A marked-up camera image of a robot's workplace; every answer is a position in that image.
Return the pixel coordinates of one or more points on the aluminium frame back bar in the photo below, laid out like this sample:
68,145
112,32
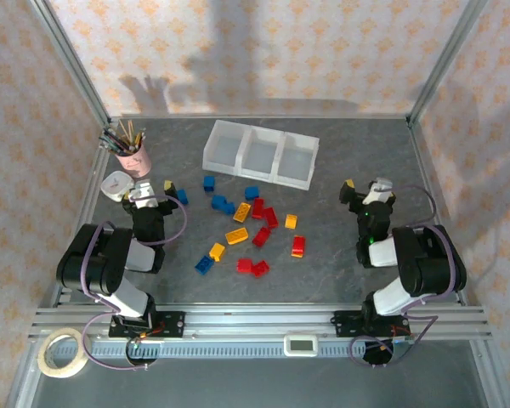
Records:
259,116

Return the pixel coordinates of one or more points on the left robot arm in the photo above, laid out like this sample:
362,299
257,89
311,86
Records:
93,259

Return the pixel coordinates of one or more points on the natural wood pencil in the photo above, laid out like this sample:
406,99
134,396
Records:
131,129
123,129

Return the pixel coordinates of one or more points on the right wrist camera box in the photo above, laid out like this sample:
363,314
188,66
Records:
380,187

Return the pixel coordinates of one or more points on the white digital timer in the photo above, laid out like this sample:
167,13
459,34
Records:
299,345

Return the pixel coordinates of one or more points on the pink pencil cup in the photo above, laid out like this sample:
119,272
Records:
134,163

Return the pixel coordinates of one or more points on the long yellow lego brick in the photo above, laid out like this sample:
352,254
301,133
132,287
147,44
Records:
236,236
298,254
242,212

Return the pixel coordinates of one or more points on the short yellow lego brick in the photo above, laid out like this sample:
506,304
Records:
291,221
217,251

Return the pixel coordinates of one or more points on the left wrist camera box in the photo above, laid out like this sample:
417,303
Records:
143,191

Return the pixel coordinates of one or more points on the dark pencil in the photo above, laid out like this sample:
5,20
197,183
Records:
112,143
117,137

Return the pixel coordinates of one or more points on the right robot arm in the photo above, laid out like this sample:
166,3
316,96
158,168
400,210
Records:
429,259

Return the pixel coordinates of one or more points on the yellow pencil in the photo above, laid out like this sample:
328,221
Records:
139,139

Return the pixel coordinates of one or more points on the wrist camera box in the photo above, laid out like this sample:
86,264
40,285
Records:
143,191
380,187

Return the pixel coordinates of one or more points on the red lego brick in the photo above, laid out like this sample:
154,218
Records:
261,236
260,268
271,217
258,208
298,243
244,265

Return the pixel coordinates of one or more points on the aluminium frame post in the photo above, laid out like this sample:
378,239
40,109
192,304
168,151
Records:
73,64
444,64

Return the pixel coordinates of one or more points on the blue lego brick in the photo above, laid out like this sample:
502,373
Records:
218,201
209,183
204,264
251,193
228,207
181,196

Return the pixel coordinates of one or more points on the aluminium frame side rail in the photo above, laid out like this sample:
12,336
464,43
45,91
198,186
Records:
423,161
89,191

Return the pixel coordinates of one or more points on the masking tape roll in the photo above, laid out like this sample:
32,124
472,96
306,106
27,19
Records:
41,355

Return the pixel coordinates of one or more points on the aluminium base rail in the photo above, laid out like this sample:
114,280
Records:
255,321

